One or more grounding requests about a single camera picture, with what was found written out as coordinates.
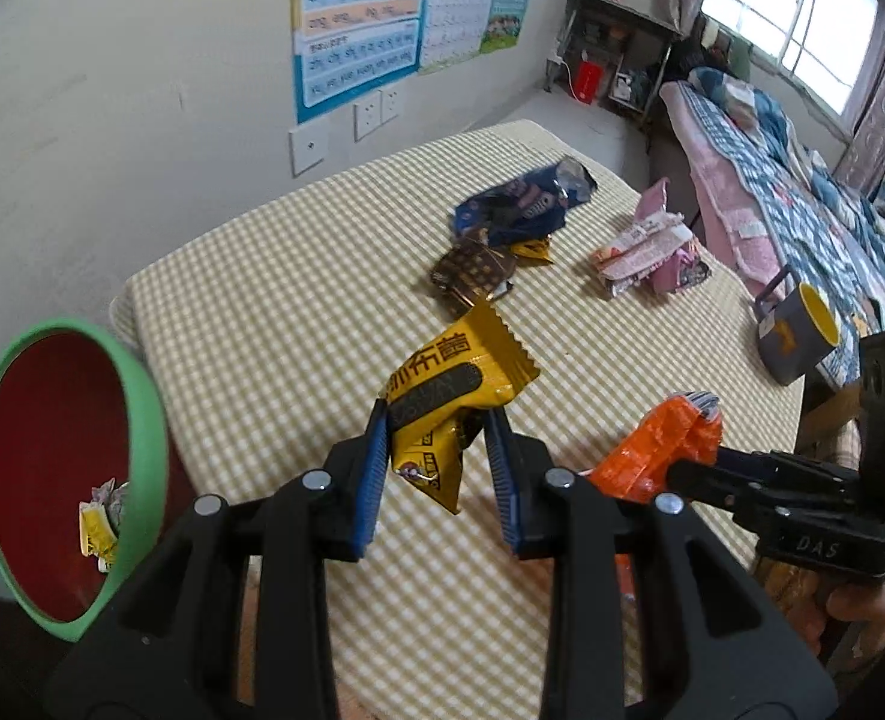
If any yellow checkered mat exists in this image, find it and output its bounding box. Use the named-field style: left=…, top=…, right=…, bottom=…
left=112, top=120, right=807, bottom=720

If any yellow and white wrapper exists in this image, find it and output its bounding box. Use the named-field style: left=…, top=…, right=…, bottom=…
left=80, top=502, right=121, bottom=575

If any orange wrapper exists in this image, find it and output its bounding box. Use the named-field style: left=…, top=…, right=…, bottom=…
left=584, top=390, right=724, bottom=507

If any red bag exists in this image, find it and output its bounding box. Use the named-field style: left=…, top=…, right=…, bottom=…
left=569, top=60, right=604, bottom=102

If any pink floral wrapper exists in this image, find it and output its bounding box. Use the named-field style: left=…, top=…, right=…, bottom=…
left=590, top=178, right=694, bottom=299

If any yellow wrapper with dark stripe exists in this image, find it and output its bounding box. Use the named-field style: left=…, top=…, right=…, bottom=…
left=380, top=296, right=542, bottom=517

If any blue striped wall poster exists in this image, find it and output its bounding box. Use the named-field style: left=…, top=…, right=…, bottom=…
left=290, top=0, right=430, bottom=126

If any brown checkered wrapper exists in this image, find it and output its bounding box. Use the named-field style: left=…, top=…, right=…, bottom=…
left=431, top=238, right=520, bottom=316

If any grey mug with yellow inside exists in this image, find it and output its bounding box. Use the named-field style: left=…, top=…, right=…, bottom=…
left=755, top=270, right=842, bottom=385

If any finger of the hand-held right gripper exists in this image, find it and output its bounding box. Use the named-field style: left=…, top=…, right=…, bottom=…
left=727, top=491, right=852, bottom=541
left=665, top=448, right=863, bottom=500

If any pink and purple packet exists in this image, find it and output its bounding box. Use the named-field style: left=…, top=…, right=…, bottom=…
left=648, top=236, right=713, bottom=297

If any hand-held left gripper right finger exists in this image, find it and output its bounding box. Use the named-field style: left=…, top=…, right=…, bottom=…
left=483, top=409, right=841, bottom=720

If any dark metal shelf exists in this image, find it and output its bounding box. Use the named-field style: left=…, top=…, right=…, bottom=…
left=543, top=0, right=683, bottom=128

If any black bag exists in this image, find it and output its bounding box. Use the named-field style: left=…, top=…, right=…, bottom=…
left=671, top=37, right=713, bottom=83

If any white and teal wall poster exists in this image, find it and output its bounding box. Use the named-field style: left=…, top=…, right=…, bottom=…
left=418, top=0, right=542, bottom=76

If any dark blue wrapper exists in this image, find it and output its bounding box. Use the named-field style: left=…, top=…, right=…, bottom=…
left=451, top=156, right=599, bottom=247

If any wooden furniture frame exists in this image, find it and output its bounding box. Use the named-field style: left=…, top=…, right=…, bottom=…
left=796, top=379, right=863, bottom=455

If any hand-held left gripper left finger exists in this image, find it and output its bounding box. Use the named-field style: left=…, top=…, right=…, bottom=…
left=41, top=397, right=394, bottom=720

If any blue patchwork quilt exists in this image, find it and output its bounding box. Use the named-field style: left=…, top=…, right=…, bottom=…
left=686, top=66, right=885, bottom=383

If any red bin with green rim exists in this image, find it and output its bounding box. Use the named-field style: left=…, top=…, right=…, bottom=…
left=0, top=320, right=169, bottom=642

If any window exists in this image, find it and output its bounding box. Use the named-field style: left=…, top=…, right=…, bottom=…
left=701, top=0, right=885, bottom=136

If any person's right hand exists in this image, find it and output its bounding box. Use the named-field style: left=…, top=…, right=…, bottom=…
left=824, top=574, right=885, bottom=625

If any white blank wall plate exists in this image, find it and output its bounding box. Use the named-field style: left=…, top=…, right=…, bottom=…
left=288, top=118, right=331, bottom=179

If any pink bedspread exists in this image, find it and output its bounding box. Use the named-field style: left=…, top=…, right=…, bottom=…
left=659, top=82, right=796, bottom=301

